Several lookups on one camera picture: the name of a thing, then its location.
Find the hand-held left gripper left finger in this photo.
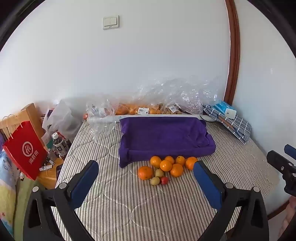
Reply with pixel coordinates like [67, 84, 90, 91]
[23, 160, 99, 241]

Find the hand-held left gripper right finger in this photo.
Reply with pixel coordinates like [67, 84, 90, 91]
[193, 160, 270, 241]

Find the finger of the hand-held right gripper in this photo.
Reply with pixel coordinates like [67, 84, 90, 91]
[284, 144, 296, 160]
[266, 150, 292, 173]

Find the purple towel-lined tray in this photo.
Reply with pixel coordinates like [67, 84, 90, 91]
[118, 116, 216, 168]

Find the clear bag of brown fruits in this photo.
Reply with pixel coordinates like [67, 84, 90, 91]
[162, 102, 185, 115]

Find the black phone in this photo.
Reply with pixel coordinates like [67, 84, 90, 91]
[56, 163, 64, 183]

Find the wooden bedside table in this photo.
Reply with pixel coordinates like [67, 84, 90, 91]
[37, 158, 67, 189]

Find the clear plastic bottle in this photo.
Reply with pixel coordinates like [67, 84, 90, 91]
[51, 132, 68, 158]

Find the grey checked cloth bag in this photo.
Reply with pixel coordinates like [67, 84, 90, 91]
[203, 104, 252, 144]

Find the striped grey blanket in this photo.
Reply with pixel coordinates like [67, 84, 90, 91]
[50, 116, 280, 241]

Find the white plastic bag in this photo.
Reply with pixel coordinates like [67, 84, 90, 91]
[42, 100, 81, 142]

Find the red paper bag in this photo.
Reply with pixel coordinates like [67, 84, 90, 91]
[2, 115, 48, 181]

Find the colourful printed cloth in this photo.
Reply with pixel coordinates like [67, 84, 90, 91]
[0, 151, 30, 232]

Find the blue tissue pack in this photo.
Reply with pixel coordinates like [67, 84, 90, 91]
[213, 101, 236, 114]

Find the small crumpled clear plastic bag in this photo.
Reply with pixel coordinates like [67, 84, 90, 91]
[86, 98, 121, 142]

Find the clear bag of oranges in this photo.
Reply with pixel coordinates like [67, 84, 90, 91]
[114, 102, 162, 115]

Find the wooden chair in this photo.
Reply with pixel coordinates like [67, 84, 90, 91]
[0, 103, 46, 142]

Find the large crumpled clear plastic bag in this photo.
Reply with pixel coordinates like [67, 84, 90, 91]
[133, 75, 226, 115]

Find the brown wooden door frame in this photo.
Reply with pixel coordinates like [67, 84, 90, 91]
[225, 0, 241, 106]

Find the white light switch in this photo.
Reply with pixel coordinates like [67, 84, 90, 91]
[102, 15, 120, 30]

